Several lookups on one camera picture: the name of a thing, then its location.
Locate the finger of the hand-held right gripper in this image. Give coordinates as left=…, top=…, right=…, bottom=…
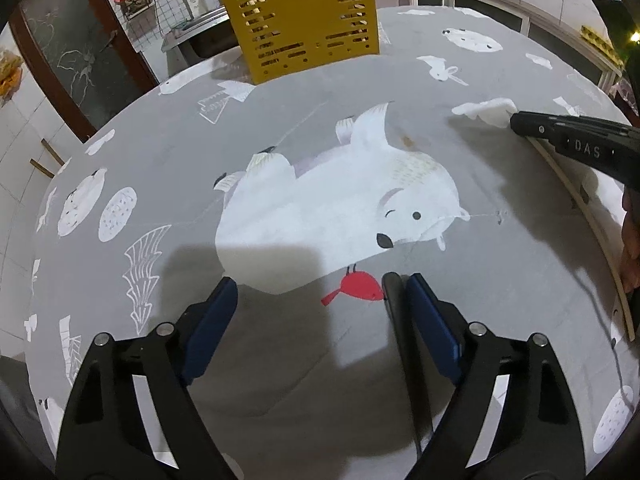
left=509, top=111, right=640, bottom=142
left=551, top=131, right=640, bottom=182

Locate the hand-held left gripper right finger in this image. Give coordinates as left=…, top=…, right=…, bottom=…
left=381, top=271, right=587, bottom=480

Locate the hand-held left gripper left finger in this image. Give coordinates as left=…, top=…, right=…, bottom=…
left=56, top=276, right=239, bottom=480

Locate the wooden door with frosted glass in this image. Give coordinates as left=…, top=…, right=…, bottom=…
left=9, top=0, right=162, bottom=144

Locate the person's right hand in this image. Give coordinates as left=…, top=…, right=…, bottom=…
left=621, top=189, right=640, bottom=295

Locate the yellow slotted plastic basket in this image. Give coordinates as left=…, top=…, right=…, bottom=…
left=215, top=0, right=382, bottom=86

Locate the steel sink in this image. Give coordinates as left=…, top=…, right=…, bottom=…
left=160, top=6, right=242, bottom=59

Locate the dark furniture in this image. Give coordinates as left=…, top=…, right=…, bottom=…
left=581, top=0, right=640, bottom=92

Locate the brown wooden frame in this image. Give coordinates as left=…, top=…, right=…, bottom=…
left=29, top=139, right=67, bottom=178

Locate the grey printed tablecloth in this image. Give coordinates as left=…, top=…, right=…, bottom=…
left=24, top=5, right=640, bottom=480

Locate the orange hanging plastic bag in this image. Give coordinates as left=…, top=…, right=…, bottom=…
left=0, top=44, right=24, bottom=102

